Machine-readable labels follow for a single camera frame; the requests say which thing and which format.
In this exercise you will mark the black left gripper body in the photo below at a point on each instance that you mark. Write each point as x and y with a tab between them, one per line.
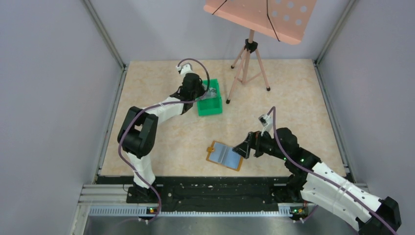
201	92

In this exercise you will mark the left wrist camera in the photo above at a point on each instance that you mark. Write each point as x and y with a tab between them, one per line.
184	69

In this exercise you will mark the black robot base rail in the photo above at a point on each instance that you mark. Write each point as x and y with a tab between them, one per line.
194	197

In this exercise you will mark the pink music stand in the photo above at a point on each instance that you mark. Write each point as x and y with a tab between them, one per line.
283	20

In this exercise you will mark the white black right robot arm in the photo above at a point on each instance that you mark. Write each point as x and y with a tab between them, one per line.
313	181

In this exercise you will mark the green plastic bin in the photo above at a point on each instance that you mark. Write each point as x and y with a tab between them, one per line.
212	102

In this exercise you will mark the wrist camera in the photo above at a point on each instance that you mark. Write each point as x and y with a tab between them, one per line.
267	123
184	69

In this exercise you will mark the silver credit card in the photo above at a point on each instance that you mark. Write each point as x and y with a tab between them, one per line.
212	94

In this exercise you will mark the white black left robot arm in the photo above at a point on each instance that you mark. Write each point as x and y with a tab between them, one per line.
137	135

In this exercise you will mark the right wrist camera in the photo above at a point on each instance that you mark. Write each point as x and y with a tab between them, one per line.
267	123

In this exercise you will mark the yellow leather card holder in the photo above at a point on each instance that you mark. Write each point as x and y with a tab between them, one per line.
223	154

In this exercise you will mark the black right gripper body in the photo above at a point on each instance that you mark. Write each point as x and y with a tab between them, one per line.
251	144

